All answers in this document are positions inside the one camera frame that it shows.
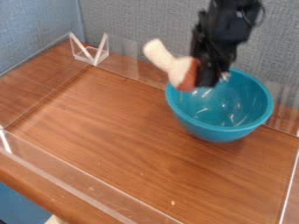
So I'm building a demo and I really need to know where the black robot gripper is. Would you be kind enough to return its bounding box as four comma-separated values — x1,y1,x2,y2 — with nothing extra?
191,0,265,88

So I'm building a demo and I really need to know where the brown and white toy mushroom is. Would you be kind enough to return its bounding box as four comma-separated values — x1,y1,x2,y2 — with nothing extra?
143,38,201,92

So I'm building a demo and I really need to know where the blue plastic bowl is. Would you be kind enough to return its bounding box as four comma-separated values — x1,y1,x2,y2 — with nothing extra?
164,68,275,143

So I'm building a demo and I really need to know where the clear acrylic back barrier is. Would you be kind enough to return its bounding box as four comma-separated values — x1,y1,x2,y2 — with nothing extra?
97,34,299,138

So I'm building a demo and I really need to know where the clear acrylic barrier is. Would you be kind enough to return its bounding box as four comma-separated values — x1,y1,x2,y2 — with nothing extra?
0,126,183,224
97,34,299,138

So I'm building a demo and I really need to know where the clear acrylic front barrier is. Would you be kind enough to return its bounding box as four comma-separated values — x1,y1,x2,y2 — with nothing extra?
0,126,183,224

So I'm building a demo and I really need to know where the clear acrylic corner bracket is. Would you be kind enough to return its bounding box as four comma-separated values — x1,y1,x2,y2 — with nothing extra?
69,32,109,67

